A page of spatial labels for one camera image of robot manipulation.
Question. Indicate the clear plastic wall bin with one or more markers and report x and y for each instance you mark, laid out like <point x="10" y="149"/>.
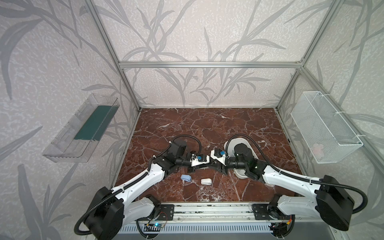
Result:
<point x="79" y="138"/>

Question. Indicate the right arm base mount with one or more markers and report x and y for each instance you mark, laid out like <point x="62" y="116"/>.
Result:
<point x="265" y="212"/>

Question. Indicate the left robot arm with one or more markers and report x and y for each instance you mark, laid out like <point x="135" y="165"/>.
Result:
<point x="111" y="209"/>

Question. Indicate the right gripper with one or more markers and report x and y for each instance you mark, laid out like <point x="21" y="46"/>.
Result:
<point x="219" y="164"/>

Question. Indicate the aluminium front rail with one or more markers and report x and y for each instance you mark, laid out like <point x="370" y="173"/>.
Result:
<point x="222" y="212"/>

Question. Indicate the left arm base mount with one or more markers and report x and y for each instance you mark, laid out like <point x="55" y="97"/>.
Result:
<point x="163" y="212"/>

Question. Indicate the white wire mesh basket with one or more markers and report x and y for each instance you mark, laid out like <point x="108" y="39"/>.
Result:
<point x="326" y="132"/>

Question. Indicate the white plastic tray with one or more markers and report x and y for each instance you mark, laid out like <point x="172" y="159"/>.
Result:
<point x="241" y="157"/>

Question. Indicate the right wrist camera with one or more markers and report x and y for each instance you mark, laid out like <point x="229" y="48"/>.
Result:
<point x="219" y="155"/>

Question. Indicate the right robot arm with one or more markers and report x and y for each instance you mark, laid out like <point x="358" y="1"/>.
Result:
<point x="323" y="198"/>

